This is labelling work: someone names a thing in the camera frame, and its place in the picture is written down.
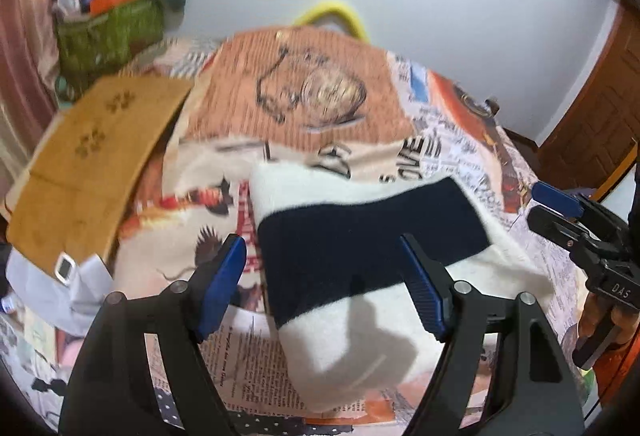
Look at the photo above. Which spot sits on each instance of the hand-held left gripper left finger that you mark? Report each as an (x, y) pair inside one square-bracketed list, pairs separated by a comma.
[(225, 286)]

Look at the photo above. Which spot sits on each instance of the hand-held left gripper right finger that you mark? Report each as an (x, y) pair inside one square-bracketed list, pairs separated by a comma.
[(426, 288)]

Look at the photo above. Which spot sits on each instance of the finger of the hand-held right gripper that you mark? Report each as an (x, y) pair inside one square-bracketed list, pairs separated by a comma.
[(555, 227), (555, 197)]

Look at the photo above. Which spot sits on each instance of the white and navy sweater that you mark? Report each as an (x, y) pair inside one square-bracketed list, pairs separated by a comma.
[(350, 241)]

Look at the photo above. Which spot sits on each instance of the person's right hand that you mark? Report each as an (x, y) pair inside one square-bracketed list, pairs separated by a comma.
[(589, 318)]

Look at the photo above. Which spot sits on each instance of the wooden door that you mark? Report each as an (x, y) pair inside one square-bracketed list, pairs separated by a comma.
[(595, 116)]

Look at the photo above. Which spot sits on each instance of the light grey cloth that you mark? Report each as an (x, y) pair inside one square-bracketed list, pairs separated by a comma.
[(80, 301)]

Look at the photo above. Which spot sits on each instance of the small white device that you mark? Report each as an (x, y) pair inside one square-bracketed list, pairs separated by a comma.
[(65, 267)]

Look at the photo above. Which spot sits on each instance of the brown paw print cushion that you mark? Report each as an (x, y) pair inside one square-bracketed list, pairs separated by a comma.
[(100, 151)]

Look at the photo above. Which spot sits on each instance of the printed blanket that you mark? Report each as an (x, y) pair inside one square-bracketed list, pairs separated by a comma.
[(310, 66)]

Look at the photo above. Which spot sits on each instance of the green fabric bag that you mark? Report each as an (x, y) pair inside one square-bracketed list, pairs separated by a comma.
[(110, 36)]

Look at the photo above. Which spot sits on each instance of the striped brown curtain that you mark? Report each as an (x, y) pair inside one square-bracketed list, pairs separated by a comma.
[(25, 41)]

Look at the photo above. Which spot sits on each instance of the yellow curved frame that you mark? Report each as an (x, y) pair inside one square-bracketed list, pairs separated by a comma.
[(330, 11)]

